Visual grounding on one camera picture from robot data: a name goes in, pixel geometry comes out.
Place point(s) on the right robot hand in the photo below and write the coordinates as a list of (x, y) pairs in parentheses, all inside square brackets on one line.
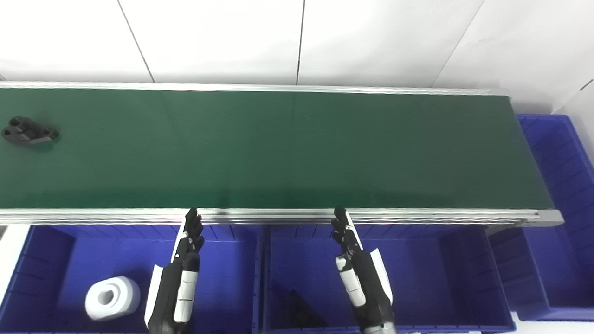
[(369, 283)]

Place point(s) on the white cylindrical part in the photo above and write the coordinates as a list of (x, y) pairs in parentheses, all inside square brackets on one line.
[(111, 298)]

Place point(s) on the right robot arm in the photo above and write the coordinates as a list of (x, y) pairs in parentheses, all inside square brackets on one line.
[(379, 330)]

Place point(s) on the green conveyor belt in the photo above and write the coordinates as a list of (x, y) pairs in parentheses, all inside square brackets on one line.
[(287, 148), (417, 216)]

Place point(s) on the blue plastic bin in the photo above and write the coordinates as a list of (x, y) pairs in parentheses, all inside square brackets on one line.
[(566, 185), (427, 278), (79, 260)]

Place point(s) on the black oval flange part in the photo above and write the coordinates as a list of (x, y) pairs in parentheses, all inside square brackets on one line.
[(29, 131)]

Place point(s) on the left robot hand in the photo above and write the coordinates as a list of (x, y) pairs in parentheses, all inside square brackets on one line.
[(174, 292)]

